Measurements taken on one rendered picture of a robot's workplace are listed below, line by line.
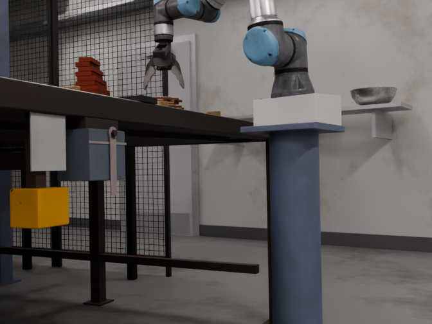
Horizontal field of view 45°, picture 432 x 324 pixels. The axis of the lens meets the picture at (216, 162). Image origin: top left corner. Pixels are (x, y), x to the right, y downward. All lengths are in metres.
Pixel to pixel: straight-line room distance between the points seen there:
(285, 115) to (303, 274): 0.52
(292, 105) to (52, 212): 0.89
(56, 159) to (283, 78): 0.89
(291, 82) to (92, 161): 0.81
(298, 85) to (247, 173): 3.54
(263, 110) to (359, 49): 3.21
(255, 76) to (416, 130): 1.65
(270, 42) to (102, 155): 0.68
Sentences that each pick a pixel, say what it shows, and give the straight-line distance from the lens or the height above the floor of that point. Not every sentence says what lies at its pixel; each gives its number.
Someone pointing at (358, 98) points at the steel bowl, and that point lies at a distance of 4.31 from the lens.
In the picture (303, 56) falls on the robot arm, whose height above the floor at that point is 1.10.
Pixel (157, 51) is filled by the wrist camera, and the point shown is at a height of 1.15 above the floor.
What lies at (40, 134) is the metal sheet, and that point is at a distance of 1.14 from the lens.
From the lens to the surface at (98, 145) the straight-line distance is 1.23.
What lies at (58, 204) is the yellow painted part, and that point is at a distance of 1.13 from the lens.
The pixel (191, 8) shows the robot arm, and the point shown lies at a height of 1.30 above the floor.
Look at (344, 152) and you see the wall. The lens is 4.84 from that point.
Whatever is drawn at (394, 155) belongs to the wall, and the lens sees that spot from 4.71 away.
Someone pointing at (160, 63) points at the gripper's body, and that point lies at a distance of 1.99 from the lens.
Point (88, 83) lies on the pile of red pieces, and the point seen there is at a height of 1.17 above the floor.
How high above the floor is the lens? 0.74
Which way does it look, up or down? 1 degrees up
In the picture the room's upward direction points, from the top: 1 degrees counter-clockwise
